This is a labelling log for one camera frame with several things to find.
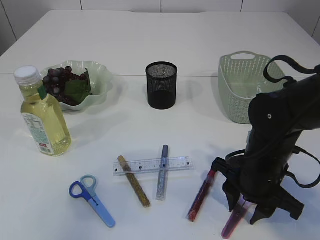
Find black cable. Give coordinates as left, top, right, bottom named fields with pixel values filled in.
left=224, top=55, right=320, bottom=189

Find clear plastic sheet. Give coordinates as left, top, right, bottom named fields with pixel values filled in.
left=244, top=83, right=262, bottom=99

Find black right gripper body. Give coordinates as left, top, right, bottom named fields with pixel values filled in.
left=211, top=153, right=305, bottom=220

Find red glitter pen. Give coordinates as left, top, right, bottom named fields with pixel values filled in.
left=187, top=169, right=216, bottom=222

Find yellow drink bottle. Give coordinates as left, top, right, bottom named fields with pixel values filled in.
left=14, top=65, right=72, bottom=157

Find purple grapes with leaf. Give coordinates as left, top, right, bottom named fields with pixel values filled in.
left=42, top=65, right=92, bottom=106

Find silver glitter pen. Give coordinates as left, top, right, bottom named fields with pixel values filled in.
left=156, top=145, right=169, bottom=201

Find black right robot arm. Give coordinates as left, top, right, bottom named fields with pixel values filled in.
left=211, top=67, right=320, bottom=224

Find gold glitter pen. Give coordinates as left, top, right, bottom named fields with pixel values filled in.
left=117, top=155, right=151, bottom=208

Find green woven plastic basket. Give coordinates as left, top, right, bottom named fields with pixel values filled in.
left=218, top=51, right=286, bottom=125

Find pale green wavy plate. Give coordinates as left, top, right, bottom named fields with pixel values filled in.
left=40, top=60, right=113, bottom=111

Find clear plastic ruler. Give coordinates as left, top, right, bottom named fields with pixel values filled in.
left=112, top=156, right=195, bottom=177

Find pink scissors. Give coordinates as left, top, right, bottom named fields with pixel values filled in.
left=221, top=196, right=251, bottom=240

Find blue scissors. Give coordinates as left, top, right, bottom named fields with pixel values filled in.
left=68, top=174, right=116, bottom=228

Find black mesh pen holder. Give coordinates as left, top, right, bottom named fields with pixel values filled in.
left=145, top=61, right=178, bottom=110

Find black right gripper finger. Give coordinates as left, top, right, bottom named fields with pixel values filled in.
left=250, top=204, right=276, bottom=225
left=222, top=180, right=240, bottom=212

